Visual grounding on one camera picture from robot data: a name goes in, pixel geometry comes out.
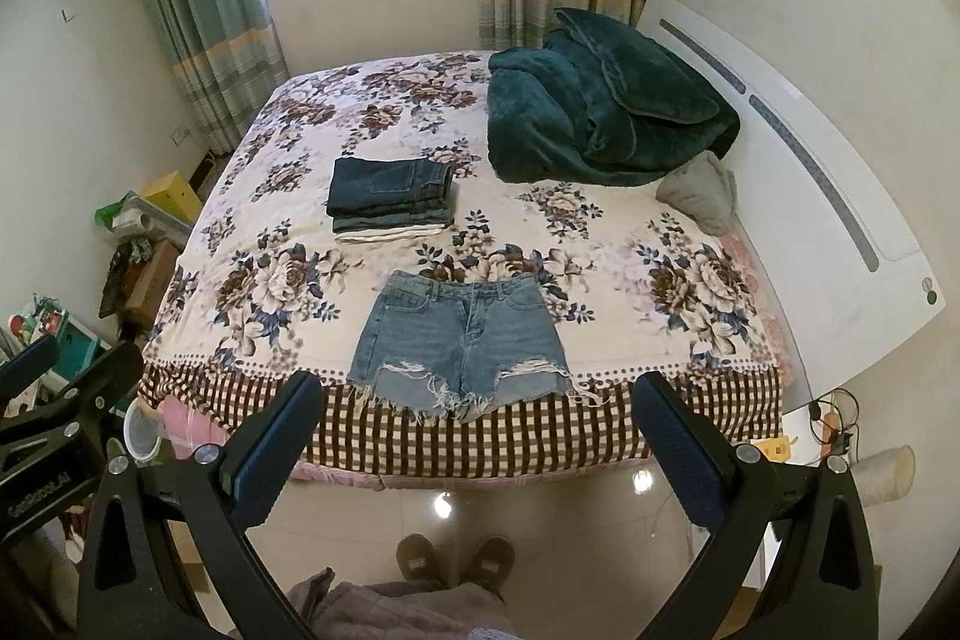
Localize floral bed sheet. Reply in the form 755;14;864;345
139;52;789;486

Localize yellow box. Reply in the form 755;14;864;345
140;170;202;224

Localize brown slipper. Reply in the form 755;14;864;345
460;536;516;596
395;533;446;588

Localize stack of folded jeans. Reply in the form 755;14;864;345
325;158;454;236

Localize grey pillow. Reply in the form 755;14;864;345
656;151;737;236

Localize green plastic bag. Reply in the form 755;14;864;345
93;190;139;230

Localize black charger cable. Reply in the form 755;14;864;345
807;386;863;462

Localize clear plastic cup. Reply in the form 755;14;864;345
122;399;164;464

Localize colourful toy box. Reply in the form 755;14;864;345
5;292;103;398

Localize white bed headboard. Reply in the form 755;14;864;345
638;0;946;411

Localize dark teal plush blanket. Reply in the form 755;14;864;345
487;7;740;187

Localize light blue denim shorts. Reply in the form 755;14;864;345
348;271;602;422

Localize left brown slipper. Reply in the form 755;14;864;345
395;533;446;588

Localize right brown slipper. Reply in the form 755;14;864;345
460;536;516;596

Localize cream cylindrical roll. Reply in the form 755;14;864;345
851;445;916;509

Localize brown cardboard box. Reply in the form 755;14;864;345
124;241;181;328

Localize white nightstand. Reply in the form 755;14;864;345
752;403;835;466

